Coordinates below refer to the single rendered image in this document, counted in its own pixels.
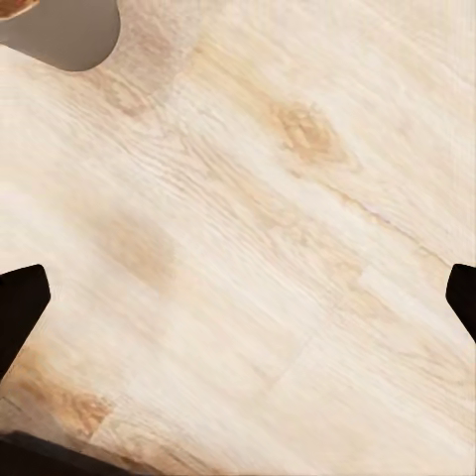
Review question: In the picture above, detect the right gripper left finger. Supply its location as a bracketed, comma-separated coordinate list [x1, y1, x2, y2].
[0, 264, 51, 382]

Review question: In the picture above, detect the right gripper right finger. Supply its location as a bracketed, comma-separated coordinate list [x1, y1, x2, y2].
[445, 263, 476, 341]

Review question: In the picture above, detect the trash can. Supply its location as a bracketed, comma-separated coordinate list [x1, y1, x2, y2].
[0, 0, 121, 71]

